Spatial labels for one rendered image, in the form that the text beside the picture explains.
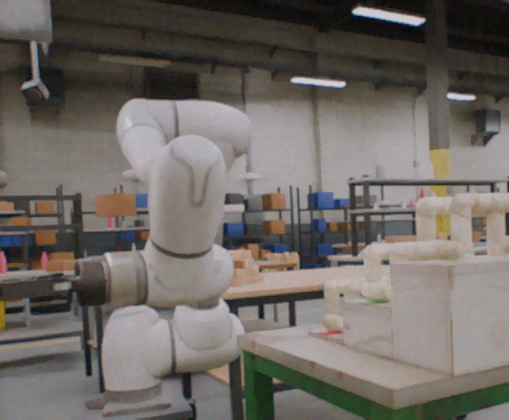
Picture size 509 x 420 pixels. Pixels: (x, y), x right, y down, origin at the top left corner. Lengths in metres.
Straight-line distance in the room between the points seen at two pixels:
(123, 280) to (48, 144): 11.19
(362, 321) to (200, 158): 0.46
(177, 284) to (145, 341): 0.69
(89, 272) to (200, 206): 0.20
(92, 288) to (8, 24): 0.38
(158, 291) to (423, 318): 0.43
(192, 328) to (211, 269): 0.66
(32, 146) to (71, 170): 0.81
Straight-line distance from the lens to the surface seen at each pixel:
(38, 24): 0.73
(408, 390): 0.85
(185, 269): 0.89
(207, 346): 1.59
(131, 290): 0.90
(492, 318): 0.95
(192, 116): 1.39
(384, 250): 1.12
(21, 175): 11.93
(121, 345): 1.57
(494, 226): 1.09
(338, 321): 1.20
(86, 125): 12.22
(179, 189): 0.81
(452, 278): 0.88
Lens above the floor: 1.16
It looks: 3 degrees down
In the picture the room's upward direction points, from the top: 3 degrees counter-clockwise
